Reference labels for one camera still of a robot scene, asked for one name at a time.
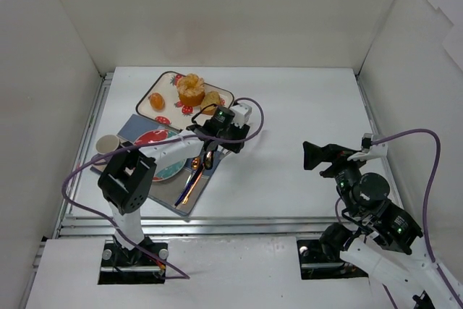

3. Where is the gold spoon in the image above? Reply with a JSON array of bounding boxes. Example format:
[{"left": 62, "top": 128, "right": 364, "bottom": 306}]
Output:
[{"left": 174, "top": 157, "right": 204, "bottom": 207}]

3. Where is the strawberry pattern enamel tray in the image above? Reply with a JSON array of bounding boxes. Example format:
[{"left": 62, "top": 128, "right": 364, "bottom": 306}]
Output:
[{"left": 135, "top": 71, "right": 234, "bottom": 130}]

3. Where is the blue grey placemat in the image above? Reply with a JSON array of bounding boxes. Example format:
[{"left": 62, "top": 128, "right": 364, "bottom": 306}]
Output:
[{"left": 95, "top": 114, "right": 222, "bottom": 216}]

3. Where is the beige mug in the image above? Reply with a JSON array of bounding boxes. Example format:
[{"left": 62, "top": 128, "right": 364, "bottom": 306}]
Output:
[{"left": 95, "top": 135, "right": 120, "bottom": 155}]

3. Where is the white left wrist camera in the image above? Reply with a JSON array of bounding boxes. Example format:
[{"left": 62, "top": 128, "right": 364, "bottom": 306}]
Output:
[{"left": 230, "top": 103, "right": 252, "bottom": 128}]

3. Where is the small orange bread roll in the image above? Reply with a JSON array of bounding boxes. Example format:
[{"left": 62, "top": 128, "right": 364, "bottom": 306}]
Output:
[{"left": 148, "top": 93, "right": 165, "bottom": 111}]

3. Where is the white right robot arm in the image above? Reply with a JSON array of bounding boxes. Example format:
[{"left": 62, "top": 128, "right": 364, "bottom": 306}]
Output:
[{"left": 302, "top": 137, "right": 462, "bottom": 308}]

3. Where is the gold fork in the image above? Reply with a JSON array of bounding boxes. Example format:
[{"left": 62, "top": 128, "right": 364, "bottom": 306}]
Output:
[{"left": 180, "top": 158, "right": 216, "bottom": 206}]

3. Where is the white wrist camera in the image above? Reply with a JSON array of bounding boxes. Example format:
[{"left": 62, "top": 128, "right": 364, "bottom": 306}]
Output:
[
  {"left": 347, "top": 133, "right": 388, "bottom": 162},
  {"left": 230, "top": 103, "right": 252, "bottom": 128}
]

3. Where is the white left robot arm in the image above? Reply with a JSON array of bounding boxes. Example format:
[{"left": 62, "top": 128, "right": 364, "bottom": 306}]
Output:
[{"left": 98, "top": 103, "right": 252, "bottom": 265}]

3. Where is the teal and red plate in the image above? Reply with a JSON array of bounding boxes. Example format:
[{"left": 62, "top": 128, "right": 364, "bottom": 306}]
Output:
[{"left": 135, "top": 129, "right": 187, "bottom": 183}]

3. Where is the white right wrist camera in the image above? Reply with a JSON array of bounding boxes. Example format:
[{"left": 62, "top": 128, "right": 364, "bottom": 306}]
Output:
[{"left": 347, "top": 133, "right": 388, "bottom": 162}]

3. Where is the large orange bundt bread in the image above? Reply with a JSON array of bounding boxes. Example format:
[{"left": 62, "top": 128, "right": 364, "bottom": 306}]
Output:
[{"left": 177, "top": 74, "right": 205, "bottom": 107}]

